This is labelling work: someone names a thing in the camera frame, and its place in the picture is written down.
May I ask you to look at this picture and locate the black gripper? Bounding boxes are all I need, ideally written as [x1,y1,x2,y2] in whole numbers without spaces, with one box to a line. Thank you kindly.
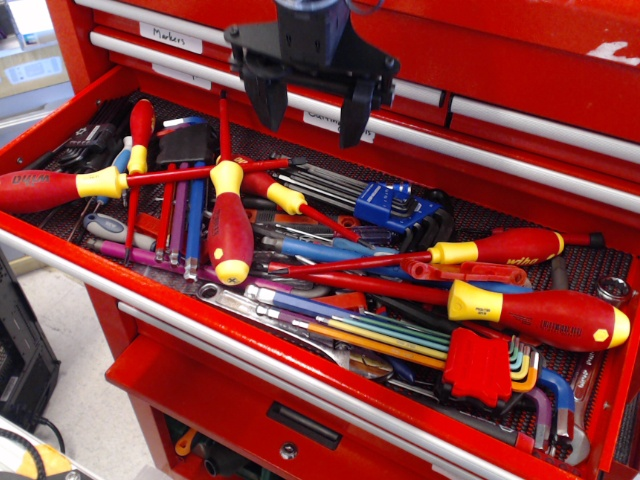
[224,1,400,149]

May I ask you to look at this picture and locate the white cutting tools label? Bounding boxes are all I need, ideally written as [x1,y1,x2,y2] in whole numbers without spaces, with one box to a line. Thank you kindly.
[303,111,375,143]

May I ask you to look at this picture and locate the short red yellow screwdriver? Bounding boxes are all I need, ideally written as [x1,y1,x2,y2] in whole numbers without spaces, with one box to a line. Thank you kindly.
[215,154,375,250]

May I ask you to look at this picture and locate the black holder coloured hex keys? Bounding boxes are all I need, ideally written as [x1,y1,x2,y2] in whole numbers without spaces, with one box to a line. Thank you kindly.
[156,123,217,282]

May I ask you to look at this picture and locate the white markers label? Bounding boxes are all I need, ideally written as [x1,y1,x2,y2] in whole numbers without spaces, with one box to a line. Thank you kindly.
[139,22,203,54]

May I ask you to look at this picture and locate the blue hex key set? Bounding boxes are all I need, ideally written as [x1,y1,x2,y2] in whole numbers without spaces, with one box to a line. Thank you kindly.
[273,163,455,252]

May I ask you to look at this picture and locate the small red screwdriver upper left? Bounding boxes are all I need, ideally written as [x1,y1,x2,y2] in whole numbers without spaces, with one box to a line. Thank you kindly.
[124,99,155,265]

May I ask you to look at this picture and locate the black torx key set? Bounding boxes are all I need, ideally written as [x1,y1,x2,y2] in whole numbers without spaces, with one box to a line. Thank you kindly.
[24,97,133,174]

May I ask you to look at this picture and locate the magenta long hex key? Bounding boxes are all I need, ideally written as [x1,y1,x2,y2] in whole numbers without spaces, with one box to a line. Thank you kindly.
[88,239,293,293]

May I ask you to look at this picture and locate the red plastic key holder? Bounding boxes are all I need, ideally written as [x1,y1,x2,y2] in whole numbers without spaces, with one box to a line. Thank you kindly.
[400,260,528,286]

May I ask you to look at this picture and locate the red tool chest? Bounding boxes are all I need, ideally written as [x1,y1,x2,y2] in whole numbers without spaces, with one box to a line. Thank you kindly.
[0,0,640,480]

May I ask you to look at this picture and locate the red wiha screwdriver right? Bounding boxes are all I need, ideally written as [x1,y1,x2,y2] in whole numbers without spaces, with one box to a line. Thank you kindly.
[269,228,606,276]

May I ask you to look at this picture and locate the large red screwdriver left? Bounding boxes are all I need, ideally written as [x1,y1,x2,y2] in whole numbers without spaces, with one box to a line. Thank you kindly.
[1,157,306,214]

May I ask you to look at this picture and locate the large red screwdriver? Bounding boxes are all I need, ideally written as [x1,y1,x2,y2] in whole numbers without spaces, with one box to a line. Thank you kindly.
[1,157,306,214]
[289,271,631,352]

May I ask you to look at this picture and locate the red holder coloured hex keys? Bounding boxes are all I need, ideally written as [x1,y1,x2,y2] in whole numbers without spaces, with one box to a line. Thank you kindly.
[245,286,577,442]

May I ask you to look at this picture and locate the large red screwdriver right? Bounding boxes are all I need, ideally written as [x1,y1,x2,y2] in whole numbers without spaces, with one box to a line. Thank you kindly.
[289,271,631,352]

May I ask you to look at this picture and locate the silver socket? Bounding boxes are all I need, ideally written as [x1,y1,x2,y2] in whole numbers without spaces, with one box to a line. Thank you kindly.
[596,276,633,307]

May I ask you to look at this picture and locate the open red drawer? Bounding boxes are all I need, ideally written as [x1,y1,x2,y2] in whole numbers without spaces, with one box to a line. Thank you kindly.
[1,66,639,479]

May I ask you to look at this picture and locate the black box on floor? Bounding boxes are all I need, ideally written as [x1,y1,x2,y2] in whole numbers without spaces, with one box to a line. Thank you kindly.
[1,258,60,432]

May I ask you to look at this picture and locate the blue handled screwdriver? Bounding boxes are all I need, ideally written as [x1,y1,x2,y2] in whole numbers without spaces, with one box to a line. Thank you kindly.
[261,236,397,262]

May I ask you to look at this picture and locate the grey handled small screwdriver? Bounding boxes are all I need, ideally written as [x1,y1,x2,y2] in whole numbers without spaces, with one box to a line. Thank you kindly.
[83,213,156,251]

